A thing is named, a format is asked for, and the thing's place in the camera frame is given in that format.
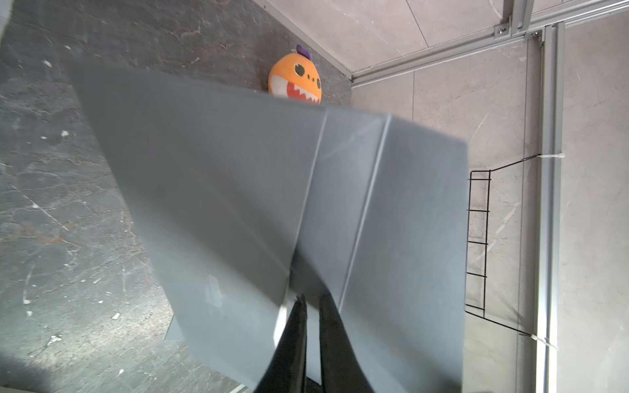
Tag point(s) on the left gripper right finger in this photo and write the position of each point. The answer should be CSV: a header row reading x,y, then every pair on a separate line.
x,y
340,370

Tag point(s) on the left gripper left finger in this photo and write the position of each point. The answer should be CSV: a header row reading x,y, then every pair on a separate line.
x,y
287,369

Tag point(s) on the grey envelope gold rose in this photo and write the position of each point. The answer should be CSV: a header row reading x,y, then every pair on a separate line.
x,y
174,331

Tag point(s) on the orange shark plush toy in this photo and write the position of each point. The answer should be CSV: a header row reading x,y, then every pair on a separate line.
x,y
296,77

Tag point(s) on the black wire hook rack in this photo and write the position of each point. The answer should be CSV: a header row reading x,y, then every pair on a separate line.
x,y
485,176

